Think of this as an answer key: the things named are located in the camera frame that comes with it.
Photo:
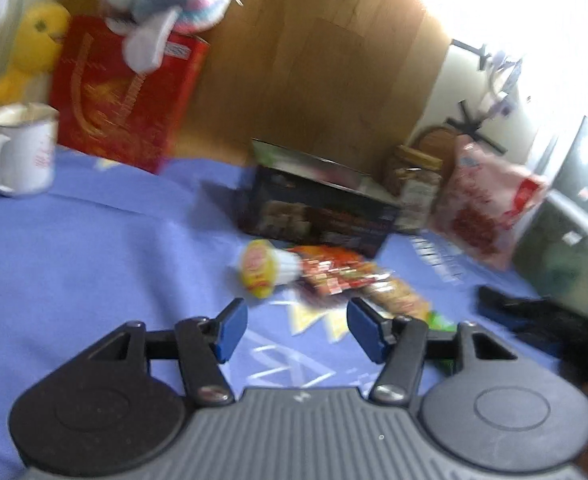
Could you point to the green snack packet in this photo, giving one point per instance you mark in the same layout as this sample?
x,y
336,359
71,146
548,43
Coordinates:
x,y
436,321

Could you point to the red orange snack packet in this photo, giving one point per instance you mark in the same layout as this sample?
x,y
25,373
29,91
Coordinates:
x,y
330,272

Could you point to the yellow brown snack packet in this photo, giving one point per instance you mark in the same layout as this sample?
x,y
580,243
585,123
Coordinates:
x,y
398,298

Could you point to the round wooden board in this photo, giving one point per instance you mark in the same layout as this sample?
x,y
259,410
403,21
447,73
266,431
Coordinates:
x,y
438,141

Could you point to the blue printed tablecloth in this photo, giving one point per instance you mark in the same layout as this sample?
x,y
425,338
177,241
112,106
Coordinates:
x,y
110,243

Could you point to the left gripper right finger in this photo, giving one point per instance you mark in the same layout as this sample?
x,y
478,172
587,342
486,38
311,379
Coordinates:
x,y
465,401

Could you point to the white yellow-lid cup snack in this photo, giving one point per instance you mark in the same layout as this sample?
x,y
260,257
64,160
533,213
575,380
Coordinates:
x,y
263,268

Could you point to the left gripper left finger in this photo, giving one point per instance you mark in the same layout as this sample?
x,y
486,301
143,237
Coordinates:
x,y
125,400

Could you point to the yellow duck plush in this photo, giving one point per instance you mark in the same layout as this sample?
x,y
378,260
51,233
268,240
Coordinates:
x,y
36,48

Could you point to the large wooden board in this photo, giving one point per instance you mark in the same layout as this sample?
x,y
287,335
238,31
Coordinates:
x,y
344,80

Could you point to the pink twisted snack bag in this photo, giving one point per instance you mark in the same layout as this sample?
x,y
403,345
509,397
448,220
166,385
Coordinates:
x,y
483,201

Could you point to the black snack box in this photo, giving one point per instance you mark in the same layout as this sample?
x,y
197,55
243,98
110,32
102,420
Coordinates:
x,y
309,200

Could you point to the white enamel mug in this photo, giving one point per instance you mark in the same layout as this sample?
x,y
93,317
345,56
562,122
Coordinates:
x,y
28,138

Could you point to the red gift bag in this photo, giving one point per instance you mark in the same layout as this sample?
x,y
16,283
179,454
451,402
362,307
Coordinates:
x,y
107,110

